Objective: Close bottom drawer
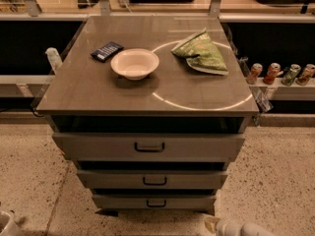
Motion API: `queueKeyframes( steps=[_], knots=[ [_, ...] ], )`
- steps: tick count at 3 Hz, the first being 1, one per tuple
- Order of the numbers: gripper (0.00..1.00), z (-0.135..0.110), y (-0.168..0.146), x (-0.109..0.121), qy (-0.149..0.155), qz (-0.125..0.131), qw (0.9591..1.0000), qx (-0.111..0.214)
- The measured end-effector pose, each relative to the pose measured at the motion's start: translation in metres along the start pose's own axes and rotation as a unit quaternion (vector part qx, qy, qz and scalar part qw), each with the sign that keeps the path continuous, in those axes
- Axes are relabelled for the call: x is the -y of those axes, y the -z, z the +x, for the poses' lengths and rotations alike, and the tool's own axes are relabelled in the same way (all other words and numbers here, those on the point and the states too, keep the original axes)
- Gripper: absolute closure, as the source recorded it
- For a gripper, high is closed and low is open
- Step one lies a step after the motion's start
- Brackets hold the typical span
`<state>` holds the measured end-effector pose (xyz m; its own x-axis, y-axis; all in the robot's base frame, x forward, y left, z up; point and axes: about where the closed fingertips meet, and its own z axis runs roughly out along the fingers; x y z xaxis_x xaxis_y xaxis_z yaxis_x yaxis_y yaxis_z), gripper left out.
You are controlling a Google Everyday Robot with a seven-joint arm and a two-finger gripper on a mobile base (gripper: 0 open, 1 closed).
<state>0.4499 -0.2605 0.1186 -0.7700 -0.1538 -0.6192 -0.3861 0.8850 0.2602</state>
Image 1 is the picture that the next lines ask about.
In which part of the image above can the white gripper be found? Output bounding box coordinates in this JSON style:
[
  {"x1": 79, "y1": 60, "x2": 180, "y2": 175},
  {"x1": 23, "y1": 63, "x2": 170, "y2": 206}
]
[{"x1": 204, "y1": 216, "x2": 242, "y2": 236}]

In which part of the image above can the grey bottom drawer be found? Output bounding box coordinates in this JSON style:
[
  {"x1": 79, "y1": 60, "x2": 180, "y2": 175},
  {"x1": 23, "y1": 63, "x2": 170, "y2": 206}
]
[{"x1": 93, "y1": 189, "x2": 216, "y2": 210}]

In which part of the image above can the grey drawer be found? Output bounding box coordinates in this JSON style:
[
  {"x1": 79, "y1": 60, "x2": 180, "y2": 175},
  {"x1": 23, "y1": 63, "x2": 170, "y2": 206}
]
[
  {"x1": 93, "y1": 189, "x2": 216, "y2": 210},
  {"x1": 78, "y1": 170, "x2": 227, "y2": 190},
  {"x1": 53, "y1": 133, "x2": 245, "y2": 162}
]

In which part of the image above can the grey middle drawer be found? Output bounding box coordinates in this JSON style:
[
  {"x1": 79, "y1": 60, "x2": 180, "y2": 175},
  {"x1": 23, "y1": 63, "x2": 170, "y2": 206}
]
[{"x1": 78, "y1": 170, "x2": 227, "y2": 190}]

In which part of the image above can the grey drawer cabinet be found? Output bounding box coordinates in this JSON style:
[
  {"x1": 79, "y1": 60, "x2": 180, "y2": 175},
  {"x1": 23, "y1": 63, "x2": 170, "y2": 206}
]
[{"x1": 35, "y1": 15, "x2": 260, "y2": 216}]

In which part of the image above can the grey top drawer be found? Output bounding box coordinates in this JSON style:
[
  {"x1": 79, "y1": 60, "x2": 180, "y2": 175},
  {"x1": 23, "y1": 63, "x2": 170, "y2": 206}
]
[{"x1": 53, "y1": 133, "x2": 245, "y2": 162}]

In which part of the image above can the orange soda can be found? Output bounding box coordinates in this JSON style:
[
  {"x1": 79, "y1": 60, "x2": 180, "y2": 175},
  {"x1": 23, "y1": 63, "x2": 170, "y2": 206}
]
[{"x1": 263, "y1": 63, "x2": 281, "y2": 85}]

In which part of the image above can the red soda can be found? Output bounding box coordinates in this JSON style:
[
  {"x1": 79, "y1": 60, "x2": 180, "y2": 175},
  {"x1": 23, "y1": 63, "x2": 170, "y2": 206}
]
[{"x1": 246, "y1": 63, "x2": 263, "y2": 85}]

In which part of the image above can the green soda can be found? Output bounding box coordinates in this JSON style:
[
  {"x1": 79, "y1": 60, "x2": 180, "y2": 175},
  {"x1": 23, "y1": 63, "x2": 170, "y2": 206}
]
[{"x1": 282, "y1": 64, "x2": 301, "y2": 86}]

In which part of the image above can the green chip bag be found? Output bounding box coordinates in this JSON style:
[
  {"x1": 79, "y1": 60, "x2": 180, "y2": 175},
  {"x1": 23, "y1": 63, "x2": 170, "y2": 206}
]
[{"x1": 171, "y1": 29, "x2": 228, "y2": 76}]

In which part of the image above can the brown soda can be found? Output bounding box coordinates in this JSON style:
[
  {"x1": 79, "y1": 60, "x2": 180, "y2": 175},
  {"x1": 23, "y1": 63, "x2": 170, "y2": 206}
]
[{"x1": 296, "y1": 64, "x2": 315, "y2": 86}]

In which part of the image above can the white bowl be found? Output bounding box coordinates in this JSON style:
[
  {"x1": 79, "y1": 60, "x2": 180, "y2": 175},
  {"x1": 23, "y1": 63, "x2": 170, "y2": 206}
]
[{"x1": 110, "y1": 48, "x2": 159, "y2": 81}]

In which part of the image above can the white object bottom left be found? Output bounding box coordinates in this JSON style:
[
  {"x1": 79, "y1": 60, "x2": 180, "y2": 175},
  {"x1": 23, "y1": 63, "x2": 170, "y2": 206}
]
[{"x1": 0, "y1": 210, "x2": 25, "y2": 236}]

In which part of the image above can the dark blue snack packet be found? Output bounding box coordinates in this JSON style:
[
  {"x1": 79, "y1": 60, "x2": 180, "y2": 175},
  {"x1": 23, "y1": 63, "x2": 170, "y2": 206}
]
[{"x1": 91, "y1": 41, "x2": 124, "y2": 62}]

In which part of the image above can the white bottle left side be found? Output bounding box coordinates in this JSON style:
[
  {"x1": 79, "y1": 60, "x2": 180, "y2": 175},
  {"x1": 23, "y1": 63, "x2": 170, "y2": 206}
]
[{"x1": 45, "y1": 47, "x2": 62, "y2": 73}]

